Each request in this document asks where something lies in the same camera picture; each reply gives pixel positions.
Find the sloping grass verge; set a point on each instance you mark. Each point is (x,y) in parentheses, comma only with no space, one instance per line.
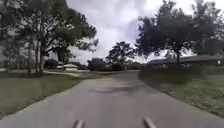
(200,93)

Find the rounded dark tree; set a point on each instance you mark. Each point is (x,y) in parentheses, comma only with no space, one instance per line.
(120,51)

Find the long low building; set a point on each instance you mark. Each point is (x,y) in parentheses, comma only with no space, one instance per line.
(190,60)

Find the robot's own part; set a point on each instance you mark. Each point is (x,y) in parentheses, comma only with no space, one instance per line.
(149,122)
(79,124)

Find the grey asphalt road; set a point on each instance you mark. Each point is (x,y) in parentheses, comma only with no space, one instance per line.
(110,103)

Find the grass field with bare patches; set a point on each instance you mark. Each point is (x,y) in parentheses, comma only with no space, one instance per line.
(26,90)

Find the large spreading tree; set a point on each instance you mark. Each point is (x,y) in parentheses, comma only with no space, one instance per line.
(173,30)

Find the small pale building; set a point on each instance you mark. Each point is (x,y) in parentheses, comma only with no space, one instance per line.
(70,66)

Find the dark hedge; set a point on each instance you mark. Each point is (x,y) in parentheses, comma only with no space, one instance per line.
(166,73)

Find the tall dense tree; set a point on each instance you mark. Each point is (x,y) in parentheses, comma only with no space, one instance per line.
(210,26)

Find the group of tall trees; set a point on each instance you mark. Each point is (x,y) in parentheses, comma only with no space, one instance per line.
(40,26)

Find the dark rounded bush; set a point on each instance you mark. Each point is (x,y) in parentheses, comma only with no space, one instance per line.
(96,63)

